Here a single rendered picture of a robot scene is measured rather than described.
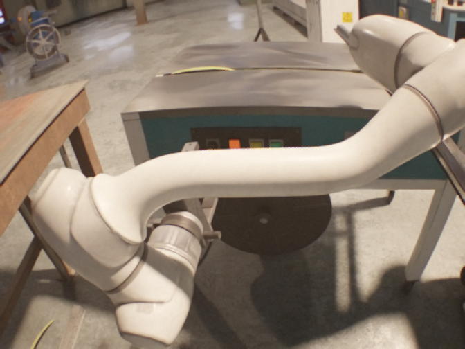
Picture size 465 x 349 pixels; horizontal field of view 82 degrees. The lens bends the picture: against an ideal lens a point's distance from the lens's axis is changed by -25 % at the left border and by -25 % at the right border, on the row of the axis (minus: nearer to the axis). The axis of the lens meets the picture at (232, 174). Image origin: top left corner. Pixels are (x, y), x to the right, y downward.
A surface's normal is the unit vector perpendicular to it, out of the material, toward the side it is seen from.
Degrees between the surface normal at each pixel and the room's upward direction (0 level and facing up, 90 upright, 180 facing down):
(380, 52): 76
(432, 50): 29
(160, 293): 51
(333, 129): 90
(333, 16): 90
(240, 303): 0
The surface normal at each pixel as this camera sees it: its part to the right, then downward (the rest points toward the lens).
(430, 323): -0.11, -0.79
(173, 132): -0.17, 0.61
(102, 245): 0.25, 0.36
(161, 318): 0.57, -0.31
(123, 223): 0.68, -0.04
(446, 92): -0.34, -0.01
